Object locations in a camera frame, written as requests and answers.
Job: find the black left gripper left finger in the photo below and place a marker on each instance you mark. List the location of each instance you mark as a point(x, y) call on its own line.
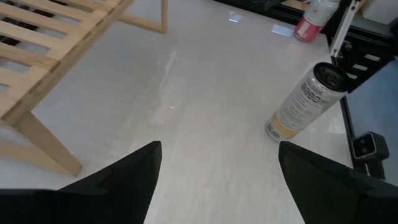
point(93, 205)

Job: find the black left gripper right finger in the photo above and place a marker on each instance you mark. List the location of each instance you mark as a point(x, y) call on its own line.
point(342, 202)

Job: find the tall silver Celsius can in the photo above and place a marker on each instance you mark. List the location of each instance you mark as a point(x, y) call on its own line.
point(304, 105)

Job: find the wooden slatted shelf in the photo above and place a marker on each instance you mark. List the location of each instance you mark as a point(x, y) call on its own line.
point(46, 143)

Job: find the small black camera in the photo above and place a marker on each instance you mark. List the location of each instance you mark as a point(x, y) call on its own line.
point(368, 146)

